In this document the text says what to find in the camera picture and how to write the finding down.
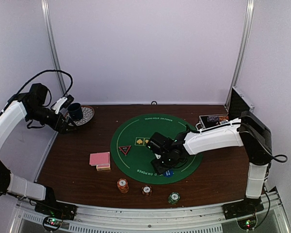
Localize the blue small blind button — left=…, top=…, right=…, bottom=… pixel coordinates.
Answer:
left=164, top=169, right=174, bottom=178

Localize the black hundred chip stack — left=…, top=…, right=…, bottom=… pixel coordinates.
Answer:
left=142, top=185, right=152, bottom=197

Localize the green chip stack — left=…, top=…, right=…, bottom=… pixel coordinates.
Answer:
left=167, top=192, right=180, bottom=205

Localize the red five chip stack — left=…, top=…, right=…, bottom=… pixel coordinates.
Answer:
left=117, top=178, right=129, bottom=194

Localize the red backed card deck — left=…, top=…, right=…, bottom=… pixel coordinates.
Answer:
left=89, top=152, right=110, bottom=166

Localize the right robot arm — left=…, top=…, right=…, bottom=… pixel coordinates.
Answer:
left=146, top=111, right=273, bottom=215

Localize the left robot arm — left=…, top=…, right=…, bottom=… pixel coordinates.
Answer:
left=0, top=83, right=76, bottom=216

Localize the blue ceramic mug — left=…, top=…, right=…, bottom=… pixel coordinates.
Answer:
left=68, top=102, right=83, bottom=121

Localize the floral patterned plate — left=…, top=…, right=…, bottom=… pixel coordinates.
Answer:
left=75, top=105, right=95, bottom=126

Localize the green round poker mat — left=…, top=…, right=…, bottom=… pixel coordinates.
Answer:
left=110, top=114, right=203, bottom=184

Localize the black red triangle button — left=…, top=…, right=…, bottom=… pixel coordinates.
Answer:
left=119, top=145, right=131, bottom=156

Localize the gold playing card box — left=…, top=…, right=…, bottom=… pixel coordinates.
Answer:
left=96, top=164, right=111, bottom=171

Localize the aluminium poker chip case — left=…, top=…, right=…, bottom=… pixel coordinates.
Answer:
left=195, top=86, right=255, bottom=131

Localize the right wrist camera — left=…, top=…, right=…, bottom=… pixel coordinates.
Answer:
left=146, top=132, right=170, bottom=155

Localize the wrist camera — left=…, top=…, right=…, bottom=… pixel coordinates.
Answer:
left=146, top=132, right=170, bottom=155
left=51, top=95, right=74, bottom=114

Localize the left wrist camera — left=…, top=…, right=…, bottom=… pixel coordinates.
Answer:
left=51, top=95, right=74, bottom=114

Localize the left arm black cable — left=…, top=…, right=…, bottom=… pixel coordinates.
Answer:
left=8, top=69, right=74, bottom=102

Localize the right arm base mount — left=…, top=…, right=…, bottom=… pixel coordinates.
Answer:
left=222, top=201, right=264, bottom=220

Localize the aluminium front rail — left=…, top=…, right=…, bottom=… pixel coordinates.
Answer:
left=12, top=186, right=291, bottom=233

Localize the left aluminium frame post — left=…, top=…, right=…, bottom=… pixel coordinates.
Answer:
left=41, top=0, right=66, bottom=95

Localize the aluminium frame post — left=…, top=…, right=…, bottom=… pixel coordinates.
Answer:
left=41, top=0, right=66, bottom=95
left=225, top=0, right=255, bottom=110

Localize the right aluminium frame post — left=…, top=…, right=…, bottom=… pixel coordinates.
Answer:
left=225, top=0, right=255, bottom=110

